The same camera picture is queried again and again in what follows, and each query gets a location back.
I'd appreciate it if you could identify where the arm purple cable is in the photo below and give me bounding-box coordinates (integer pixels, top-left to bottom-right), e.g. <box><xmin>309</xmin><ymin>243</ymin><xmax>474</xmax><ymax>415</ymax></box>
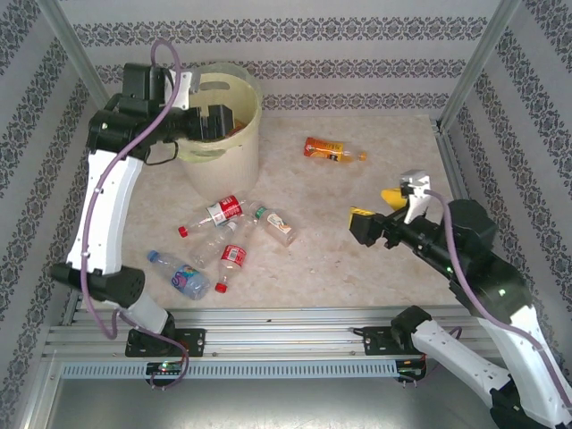
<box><xmin>422</xmin><ymin>189</ymin><xmax>572</xmax><ymax>403</ymax></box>
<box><xmin>80</xmin><ymin>38</ymin><xmax>191</xmax><ymax>390</ymax></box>

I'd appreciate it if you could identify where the orange juice bottle orange cap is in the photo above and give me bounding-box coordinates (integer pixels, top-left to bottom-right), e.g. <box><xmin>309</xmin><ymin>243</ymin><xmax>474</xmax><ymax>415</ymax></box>
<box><xmin>303</xmin><ymin>136</ymin><xmax>368</xmax><ymax>164</ymax></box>

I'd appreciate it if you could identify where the cream plastic waste bin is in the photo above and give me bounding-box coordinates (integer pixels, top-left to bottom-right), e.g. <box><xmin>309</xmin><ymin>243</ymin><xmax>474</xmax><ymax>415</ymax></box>
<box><xmin>172</xmin><ymin>62</ymin><xmax>263</xmax><ymax>202</ymax></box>

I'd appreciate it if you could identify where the red label clear bottle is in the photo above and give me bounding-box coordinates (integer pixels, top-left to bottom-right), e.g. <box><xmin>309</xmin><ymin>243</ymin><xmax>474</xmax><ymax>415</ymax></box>
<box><xmin>214</xmin><ymin>214</ymin><xmax>260</xmax><ymax>295</ymax></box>
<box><xmin>177</xmin><ymin>194</ymin><xmax>246</xmax><ymax>239</ymax></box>

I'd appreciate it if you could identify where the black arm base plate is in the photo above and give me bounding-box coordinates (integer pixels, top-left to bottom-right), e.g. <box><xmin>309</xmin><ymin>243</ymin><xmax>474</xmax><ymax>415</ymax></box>
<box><xmin>362</xmin><ymin>325</ymin><xmax>425</xmax><ymax>357</ymax></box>
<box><xmin>124</xmin><ymin>328</ymin><xmax>206</xmax><ymax>358</ymax></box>

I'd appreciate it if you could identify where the blue label water bottle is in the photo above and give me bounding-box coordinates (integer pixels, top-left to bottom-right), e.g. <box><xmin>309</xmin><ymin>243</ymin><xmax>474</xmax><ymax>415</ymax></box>
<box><xmin>147</xmin><ymin>249</ymin><xmax>211</xmax><ymax>301</ymax></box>

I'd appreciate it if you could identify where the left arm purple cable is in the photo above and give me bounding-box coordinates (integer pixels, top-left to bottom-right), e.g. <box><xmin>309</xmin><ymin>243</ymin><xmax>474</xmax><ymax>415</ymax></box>
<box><xmin>80</xmin><ymin>38</ymin><xmax>191</xmax><ymax>390</ymax></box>

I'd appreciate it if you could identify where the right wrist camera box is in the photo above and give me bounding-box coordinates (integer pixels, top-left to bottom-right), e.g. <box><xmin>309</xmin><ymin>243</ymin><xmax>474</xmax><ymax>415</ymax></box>
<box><xmin>399</xmin><ymin>169</ymin><xmax>433</xmax><ymax>224</ymax></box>

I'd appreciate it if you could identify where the translucent yellow-green bin liner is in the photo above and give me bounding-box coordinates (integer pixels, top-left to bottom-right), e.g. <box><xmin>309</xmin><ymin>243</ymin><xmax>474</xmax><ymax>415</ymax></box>
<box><xmin>172</xmin><ymin>61</ymin><xmax>265</xmax><ymax>163</ymax></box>

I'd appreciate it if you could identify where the white slotted cable duct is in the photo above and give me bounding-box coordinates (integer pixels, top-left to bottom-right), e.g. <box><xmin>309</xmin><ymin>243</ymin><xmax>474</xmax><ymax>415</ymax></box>
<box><xmin>60</xmin><ymin>360</ymin><xmax>400</xmax><ymax>380</ymax></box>

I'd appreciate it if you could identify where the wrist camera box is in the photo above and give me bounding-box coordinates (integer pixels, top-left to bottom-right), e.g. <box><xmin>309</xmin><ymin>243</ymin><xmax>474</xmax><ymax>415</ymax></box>
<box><xmin>399</xmin><ymin>169</ymin><xmax>433</xmax><ymax>224</ymax></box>
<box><xmin>172</xmin><ymin>69</ymin><xmax>203</xmax><ymax>111</ymax></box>

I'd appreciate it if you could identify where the aluminium front rail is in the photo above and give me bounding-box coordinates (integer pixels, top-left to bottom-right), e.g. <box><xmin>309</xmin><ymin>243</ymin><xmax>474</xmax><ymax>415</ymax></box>
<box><xmin>42</xmin><ymin>306</ymin><xmax>533</xmax><ymax>358</ymax></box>

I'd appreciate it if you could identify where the clear bottle white orange label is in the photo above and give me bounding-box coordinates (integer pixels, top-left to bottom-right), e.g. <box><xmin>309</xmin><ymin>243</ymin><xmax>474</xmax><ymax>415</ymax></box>
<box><xmin>248</xmin><ymin>201</ymin><xmax>298</xmax><ymax>248</ymax></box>

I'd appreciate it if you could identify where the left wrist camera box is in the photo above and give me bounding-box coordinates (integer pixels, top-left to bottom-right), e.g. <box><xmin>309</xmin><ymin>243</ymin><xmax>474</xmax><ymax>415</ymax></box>
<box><xmin>172</xmin><ymin>69</ymin><xmax>203</xmax><ymax>111</ymax></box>

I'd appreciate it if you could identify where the grey metal panel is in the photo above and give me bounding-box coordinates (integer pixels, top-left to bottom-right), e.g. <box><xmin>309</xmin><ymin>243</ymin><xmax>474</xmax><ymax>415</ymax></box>
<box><xmin>42</xmin><ymin>377</ymin><xmax>549</xmax><ymax>429</ymax></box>

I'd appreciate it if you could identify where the aluminium frame post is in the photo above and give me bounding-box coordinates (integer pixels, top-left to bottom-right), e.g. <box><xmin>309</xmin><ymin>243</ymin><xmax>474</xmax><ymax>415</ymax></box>
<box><xmin>35</xmin><ymin>0</ymin><xmax>129</xmax><ymax>138</ymax></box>
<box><xmin>435</xmin><ymin>0</ymin><xmax>524</xmax><ymax>135</ymax></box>

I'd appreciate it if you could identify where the clear bottle white cap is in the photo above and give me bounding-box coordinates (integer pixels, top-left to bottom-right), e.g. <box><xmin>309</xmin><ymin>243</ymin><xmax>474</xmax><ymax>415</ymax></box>
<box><xmin>189</xmin><ymin>221</ymin><xmax>240</xmax><ymax>271</ymax></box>

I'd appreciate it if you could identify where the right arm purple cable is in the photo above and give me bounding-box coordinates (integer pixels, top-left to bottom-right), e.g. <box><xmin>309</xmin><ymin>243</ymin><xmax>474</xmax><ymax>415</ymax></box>
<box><xmin>422</xmin><ymin>189</ymin><xmax>572</xmax><ymax>403</ymax></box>

